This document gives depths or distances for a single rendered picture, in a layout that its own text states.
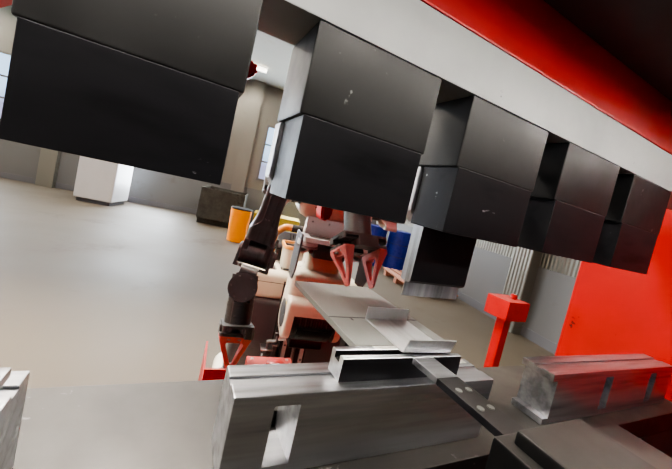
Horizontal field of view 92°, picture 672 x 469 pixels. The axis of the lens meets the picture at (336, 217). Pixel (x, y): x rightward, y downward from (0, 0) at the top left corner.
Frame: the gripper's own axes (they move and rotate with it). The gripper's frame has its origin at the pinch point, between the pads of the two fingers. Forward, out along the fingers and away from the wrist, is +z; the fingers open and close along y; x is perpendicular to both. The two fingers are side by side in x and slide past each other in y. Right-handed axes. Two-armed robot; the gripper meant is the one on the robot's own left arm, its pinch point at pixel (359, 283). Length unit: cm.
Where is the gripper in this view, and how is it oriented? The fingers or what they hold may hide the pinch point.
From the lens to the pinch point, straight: 64.9
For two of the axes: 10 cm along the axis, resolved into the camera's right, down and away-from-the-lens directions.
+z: 0.1, 9.2, -3.9
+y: 8.9, 1.7, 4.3
